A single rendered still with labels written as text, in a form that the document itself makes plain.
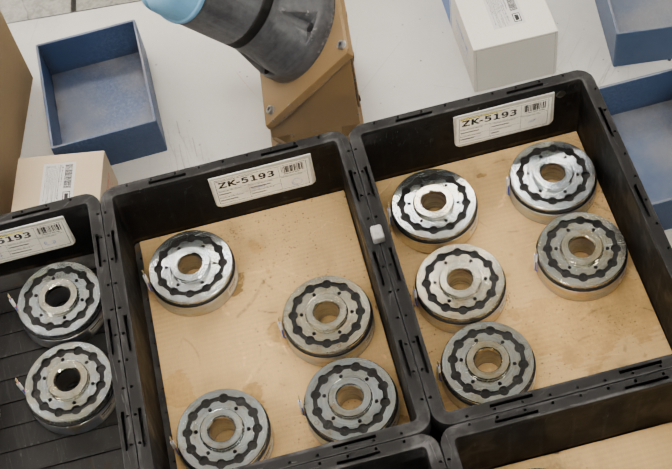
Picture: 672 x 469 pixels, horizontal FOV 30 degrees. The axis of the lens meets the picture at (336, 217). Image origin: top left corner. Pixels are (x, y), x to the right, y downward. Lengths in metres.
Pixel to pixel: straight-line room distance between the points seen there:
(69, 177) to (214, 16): 0.31
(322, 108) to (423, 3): 0.31
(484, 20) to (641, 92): 0.24
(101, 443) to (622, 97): 0.83
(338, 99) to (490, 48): 0.22
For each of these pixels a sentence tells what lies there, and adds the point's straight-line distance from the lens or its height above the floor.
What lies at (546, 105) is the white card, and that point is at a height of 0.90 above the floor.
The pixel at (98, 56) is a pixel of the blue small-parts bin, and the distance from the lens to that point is 1.93.
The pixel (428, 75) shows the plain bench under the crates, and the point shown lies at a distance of 1.83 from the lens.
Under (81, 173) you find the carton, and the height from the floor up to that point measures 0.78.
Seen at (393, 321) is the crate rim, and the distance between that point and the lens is 1.34.
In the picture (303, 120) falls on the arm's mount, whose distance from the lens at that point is 1.71.
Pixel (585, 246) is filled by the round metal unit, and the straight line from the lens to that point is 1.49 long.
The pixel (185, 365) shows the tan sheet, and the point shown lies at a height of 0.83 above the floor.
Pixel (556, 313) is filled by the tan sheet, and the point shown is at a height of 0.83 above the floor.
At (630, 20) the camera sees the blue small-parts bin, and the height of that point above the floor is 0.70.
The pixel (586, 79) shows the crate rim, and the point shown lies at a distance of 1.52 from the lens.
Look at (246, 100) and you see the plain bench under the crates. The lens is 1.84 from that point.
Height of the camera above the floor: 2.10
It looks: 56 degrees down
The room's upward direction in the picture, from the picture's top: 11 degrees counter-clockwise
